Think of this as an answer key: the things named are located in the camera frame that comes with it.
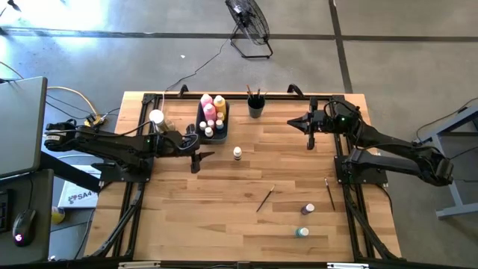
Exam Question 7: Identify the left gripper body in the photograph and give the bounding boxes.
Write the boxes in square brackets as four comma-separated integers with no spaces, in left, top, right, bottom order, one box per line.
[151,129,202,158]

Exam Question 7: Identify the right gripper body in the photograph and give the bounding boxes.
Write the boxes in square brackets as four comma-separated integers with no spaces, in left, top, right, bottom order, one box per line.
[315,99,362,135]

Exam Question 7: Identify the grey-teal plastic bin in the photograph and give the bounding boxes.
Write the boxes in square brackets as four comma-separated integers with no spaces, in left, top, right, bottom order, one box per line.
[193,97,231,145]

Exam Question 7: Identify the large yellow paint bottle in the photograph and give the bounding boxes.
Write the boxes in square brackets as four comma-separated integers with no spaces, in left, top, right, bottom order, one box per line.
[213,94,228,116]

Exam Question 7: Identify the black paintbrush silver ferrule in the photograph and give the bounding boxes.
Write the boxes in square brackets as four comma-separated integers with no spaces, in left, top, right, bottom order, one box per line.
[255,185,276,213]

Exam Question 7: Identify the teal ribbed plastic cup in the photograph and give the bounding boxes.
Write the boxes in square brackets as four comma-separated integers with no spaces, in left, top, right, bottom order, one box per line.
[246,93,266,120]

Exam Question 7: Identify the white printed box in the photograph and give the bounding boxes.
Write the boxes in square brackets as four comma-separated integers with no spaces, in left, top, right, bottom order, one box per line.
[57,164,102,210]

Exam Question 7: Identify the white aluminium extrusion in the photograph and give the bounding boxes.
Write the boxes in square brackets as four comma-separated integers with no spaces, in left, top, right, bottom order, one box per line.
[326,262,371,269]
[117,261,162,269]

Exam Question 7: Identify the black floor fan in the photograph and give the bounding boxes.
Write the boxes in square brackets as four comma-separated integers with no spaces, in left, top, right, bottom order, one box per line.
[224,0,274,60]

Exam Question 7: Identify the yellow round object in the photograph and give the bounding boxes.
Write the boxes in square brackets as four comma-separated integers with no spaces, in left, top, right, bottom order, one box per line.
[50,205,66,226]

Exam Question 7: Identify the black desk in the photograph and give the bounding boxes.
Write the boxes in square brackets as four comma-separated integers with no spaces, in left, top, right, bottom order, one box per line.
[0,167,55,267]

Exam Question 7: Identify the black computer mouse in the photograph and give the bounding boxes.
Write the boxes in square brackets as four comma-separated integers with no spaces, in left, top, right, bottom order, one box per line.
[11,208,37,248]

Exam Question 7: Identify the black keyboard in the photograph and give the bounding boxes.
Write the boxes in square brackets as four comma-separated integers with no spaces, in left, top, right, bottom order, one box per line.
[0,189,11,234]

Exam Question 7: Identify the black aluminium table frame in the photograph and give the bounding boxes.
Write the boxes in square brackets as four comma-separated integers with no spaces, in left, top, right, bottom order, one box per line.
[84,91,403,262]

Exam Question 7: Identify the thin black fan cable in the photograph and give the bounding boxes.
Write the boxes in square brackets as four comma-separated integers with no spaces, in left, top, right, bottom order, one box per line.
[165,35,240,93]

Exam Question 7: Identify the yellow extension cable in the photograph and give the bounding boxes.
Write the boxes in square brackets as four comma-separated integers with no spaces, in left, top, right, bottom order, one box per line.
[42,84,108,140]

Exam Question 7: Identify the grey metal table frame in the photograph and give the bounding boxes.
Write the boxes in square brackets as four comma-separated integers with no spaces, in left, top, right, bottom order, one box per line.
[412,104,478,220]

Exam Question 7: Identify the black floor cable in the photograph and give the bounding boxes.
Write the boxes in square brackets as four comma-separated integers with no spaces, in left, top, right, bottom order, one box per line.
[413,96,478,132]

